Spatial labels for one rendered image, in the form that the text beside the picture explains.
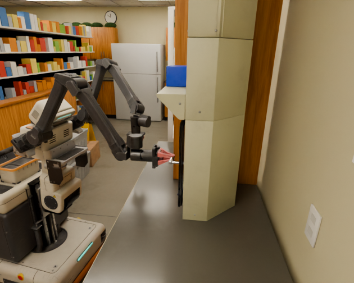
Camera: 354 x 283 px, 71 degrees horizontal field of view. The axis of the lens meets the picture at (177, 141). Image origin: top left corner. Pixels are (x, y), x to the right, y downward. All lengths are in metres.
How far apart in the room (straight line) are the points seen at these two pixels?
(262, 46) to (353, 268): 0.97
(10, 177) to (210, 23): 1.59
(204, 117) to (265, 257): 0.58
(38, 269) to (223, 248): 1.37
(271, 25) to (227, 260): 1.04
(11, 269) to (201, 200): 1.48
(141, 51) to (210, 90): 5.10
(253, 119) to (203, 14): 0.65
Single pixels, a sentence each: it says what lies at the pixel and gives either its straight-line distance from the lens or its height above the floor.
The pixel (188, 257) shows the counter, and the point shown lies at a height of 0.94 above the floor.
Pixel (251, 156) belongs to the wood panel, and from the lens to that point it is 1.44.
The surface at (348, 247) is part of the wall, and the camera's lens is 0.76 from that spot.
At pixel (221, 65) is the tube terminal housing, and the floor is 1.62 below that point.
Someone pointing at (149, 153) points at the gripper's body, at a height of 1.22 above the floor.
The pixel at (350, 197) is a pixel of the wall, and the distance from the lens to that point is 0.74.
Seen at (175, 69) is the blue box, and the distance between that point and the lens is 1.15.
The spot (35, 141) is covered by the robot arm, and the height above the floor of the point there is 1.22.
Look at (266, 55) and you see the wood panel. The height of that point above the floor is 1.65.
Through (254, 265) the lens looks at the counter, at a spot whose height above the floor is 0.94.
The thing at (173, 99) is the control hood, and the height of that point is 1.49.
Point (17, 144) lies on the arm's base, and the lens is 1.55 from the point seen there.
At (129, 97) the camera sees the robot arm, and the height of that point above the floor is 1.40.
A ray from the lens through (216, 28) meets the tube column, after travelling 0.95.
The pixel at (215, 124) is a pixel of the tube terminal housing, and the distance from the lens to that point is 0.98.
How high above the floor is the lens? 1.67
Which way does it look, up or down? 20 degrees down
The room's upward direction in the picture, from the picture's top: 1 degrees clockwise
